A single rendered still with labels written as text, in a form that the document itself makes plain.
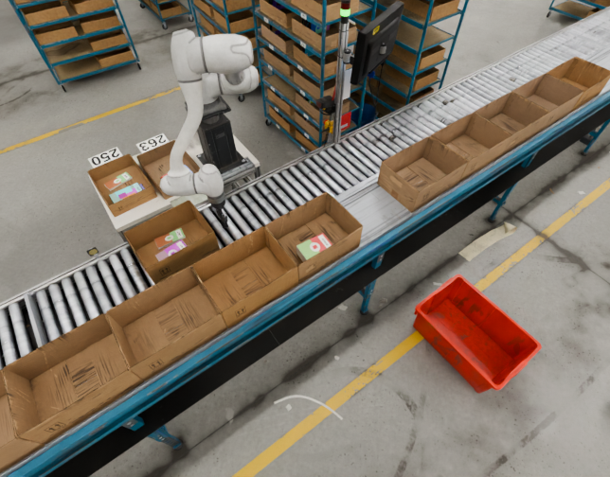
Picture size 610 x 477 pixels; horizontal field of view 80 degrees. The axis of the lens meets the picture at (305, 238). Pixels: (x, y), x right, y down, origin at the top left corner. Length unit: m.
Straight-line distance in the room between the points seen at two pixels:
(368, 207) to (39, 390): 1.76
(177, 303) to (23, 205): 2.58
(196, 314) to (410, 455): 1.49
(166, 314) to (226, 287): 0.30
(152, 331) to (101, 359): 0.22
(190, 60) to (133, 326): 1.17
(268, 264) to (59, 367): 1.00
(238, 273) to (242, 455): 1.13
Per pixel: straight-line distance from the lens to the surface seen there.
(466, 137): 2.74
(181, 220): 2.26
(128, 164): 2.79
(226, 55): 1.64
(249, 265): 1.87
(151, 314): 1.87
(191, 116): 1.74
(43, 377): 1.97
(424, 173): 2.37
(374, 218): 2.07
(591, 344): 3.24
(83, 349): 1.93
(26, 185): 4.38
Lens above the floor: 2.45
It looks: 53 degrees down
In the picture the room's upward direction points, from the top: 1 degrees counter-clockwise
